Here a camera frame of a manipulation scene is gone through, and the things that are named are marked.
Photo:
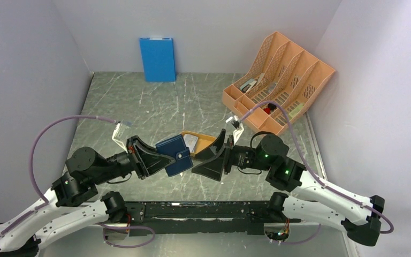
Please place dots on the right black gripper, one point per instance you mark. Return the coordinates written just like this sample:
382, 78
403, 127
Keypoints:
212, 169

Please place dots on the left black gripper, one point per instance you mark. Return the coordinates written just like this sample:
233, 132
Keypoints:
153, 160

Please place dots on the orange oval tray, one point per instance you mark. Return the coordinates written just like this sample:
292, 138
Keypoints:
204, 141

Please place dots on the silver VIP card stack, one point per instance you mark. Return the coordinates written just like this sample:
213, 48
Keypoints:
191, 141

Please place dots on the navy blue card holder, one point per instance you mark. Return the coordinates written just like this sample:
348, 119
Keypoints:
176, 148

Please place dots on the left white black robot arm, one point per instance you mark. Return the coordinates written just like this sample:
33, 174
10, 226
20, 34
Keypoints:
69, 205

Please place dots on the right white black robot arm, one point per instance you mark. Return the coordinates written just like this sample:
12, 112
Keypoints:
300, 195

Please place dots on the red black stamp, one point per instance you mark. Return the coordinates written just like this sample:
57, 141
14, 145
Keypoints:
270, 108

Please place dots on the grey stapler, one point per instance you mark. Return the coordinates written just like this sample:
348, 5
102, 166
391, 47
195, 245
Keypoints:
247, 85

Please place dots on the green sticky note pad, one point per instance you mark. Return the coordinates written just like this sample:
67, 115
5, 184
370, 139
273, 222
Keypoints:
294, 109

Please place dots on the grey item in organizer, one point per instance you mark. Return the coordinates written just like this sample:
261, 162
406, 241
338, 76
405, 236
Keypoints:
271, 87

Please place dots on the blue folder box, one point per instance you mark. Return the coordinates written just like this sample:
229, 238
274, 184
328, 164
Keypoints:
158, 59

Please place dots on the orange desk file organizer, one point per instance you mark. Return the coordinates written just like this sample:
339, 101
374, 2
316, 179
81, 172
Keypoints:
299, 75

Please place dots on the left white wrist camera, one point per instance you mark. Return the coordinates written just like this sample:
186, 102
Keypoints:
120, 134

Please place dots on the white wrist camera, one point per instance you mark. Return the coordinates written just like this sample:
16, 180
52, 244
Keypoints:
235, 126
120, 134

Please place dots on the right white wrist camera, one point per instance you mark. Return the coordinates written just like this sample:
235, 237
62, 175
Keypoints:
235, 126

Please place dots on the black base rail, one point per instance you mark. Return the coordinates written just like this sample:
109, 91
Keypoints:
192, 217

